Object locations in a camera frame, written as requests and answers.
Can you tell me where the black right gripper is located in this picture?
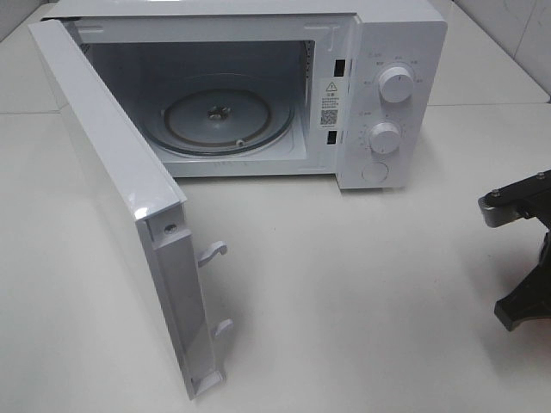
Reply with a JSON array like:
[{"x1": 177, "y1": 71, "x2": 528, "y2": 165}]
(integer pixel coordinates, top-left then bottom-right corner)
[{"x1": 494, "y1": 229, "x2": 550, "y2": 331}]

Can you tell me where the round white door button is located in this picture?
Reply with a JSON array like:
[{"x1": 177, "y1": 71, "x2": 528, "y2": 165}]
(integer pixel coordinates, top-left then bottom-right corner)
[{"x1": 362, "y1": 162, "x2": 389, "y2": 184}]

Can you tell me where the white microwave door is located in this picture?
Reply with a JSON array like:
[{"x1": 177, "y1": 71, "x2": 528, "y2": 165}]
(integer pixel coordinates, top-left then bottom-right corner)
[{"x1": 29, "y1": 20, "x2": 232, "y2": 398}]

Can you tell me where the lower white timer knob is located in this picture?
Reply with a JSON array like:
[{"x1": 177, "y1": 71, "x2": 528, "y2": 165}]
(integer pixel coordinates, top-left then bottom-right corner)
[{"x1": 368, "y1": 122, "x2": 401, "y2": 155}]

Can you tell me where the upper white power knob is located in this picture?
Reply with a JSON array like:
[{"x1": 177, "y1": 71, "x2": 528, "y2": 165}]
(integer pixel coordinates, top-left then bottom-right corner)
[{"x1": 378, "y1": 65, "x2": 414, "y2": 103}]

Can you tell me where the white microwave oven body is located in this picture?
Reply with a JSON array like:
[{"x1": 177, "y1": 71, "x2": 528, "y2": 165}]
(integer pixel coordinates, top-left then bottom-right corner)
[{"x1": 38, "y1": 1, "x2": 448, "y2": 189}]

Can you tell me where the white warning label sticker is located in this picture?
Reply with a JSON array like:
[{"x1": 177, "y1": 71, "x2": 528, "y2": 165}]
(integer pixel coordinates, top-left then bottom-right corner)
[{"x1": 317, "y1": 77, "x2": 344, "y2": 129}]

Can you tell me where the glass microwave turntable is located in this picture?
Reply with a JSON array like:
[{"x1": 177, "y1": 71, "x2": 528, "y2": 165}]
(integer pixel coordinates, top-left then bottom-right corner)
[{"x1": 139, "y1": 73, "x2": 294, "y2": 157}]

